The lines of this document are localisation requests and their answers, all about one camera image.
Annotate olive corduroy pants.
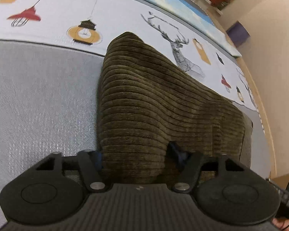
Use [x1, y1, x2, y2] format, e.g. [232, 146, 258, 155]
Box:
[98, 32, 253, 184]

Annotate person right hand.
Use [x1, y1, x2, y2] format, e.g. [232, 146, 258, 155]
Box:
[272, 218, 289, 231]

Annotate purple box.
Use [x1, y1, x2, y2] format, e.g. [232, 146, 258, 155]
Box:
[226, 21, 250, 48]

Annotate light blue patterned blanket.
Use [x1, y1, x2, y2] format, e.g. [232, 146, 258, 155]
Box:
[144, 0, 241, 57]

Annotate printed grey bed sheet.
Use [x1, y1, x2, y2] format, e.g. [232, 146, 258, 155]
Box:
[0, 0, 280, 230]

